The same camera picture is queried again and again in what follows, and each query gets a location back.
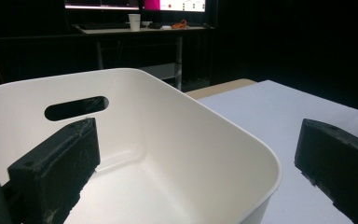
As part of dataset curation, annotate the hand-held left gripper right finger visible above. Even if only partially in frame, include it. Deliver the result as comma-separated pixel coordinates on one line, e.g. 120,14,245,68
294,119,358,224

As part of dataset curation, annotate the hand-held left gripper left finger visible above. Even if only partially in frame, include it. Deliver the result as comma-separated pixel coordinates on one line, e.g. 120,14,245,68
7,117,101,224

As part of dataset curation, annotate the white plastic storage bin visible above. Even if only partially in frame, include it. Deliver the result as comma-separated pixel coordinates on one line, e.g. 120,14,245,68
0,68,282,224

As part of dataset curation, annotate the white table cover board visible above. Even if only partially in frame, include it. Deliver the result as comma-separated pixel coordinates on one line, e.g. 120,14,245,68
197,79,358,224

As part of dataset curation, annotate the wooden table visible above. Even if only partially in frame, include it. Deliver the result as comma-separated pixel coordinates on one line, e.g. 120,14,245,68
185,77,257,101

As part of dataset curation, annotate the white paper cup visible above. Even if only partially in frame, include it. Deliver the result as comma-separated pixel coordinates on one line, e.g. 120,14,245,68
128,13,142,32

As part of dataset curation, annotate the computer monitor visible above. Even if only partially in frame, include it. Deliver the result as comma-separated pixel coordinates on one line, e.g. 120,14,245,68
63,0,141,11
143,0,207,13

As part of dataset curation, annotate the orange cord bundle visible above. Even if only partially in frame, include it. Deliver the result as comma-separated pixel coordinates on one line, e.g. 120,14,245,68
171,19,188,30

